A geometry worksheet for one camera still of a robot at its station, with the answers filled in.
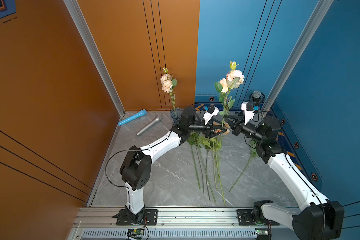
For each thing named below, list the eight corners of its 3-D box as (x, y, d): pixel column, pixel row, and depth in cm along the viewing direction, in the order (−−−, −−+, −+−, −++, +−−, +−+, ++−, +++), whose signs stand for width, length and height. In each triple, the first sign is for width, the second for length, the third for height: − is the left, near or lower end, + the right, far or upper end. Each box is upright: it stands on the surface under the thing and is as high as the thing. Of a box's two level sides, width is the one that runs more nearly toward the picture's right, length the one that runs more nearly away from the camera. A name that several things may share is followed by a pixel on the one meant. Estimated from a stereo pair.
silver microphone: (136, 134, 109) (135, 131, 106) (160, 117, 120) (159, 114, 117) (139, 137, 107) (137, 134, 104) (162, 119, 118) (162, 116, 115)
